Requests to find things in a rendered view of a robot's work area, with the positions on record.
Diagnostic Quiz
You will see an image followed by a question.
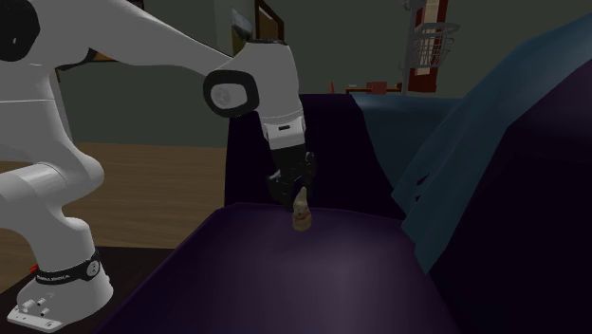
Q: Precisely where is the small beige figure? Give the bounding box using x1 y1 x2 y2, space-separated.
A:
290 186 312 232

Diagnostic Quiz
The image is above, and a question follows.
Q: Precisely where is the dark purple sofa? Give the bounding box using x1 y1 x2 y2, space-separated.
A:
91 59 592 334

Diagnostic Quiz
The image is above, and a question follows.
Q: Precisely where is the brown table with things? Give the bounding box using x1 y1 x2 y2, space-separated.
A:
343 81 403 97

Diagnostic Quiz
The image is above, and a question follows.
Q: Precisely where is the brown framed door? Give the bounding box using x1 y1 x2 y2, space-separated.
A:
230 0 286 59

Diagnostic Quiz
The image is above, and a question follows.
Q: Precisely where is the blue blanket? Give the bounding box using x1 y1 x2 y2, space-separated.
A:
347 10 592 275

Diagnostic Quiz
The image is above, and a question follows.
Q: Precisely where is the dark robot stand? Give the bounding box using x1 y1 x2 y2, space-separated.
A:
0 246 176 334

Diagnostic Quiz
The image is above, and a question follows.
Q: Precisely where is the white wire basket stand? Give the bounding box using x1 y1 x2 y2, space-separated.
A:
398 0 462 97

